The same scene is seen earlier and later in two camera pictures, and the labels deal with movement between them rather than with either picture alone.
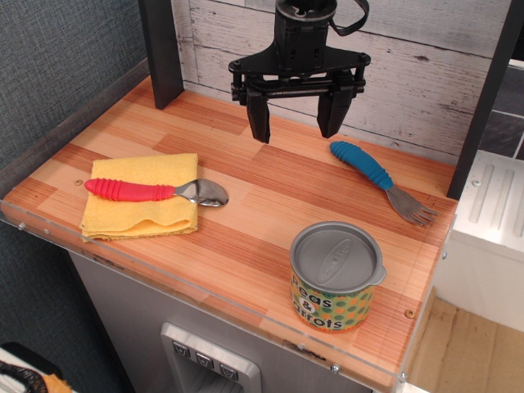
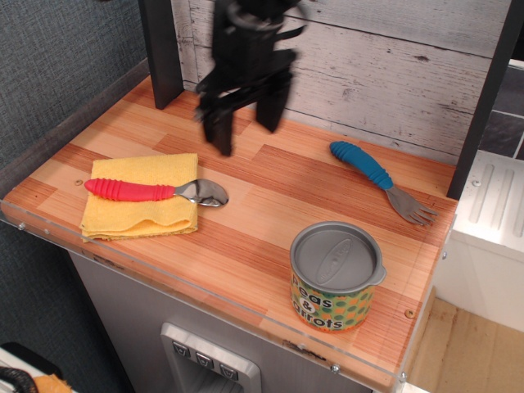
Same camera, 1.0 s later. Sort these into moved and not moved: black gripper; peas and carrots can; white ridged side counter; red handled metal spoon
Moved: black gripper
Not moved: white ridged side counter; peas and carrots can; red handled metal spoon
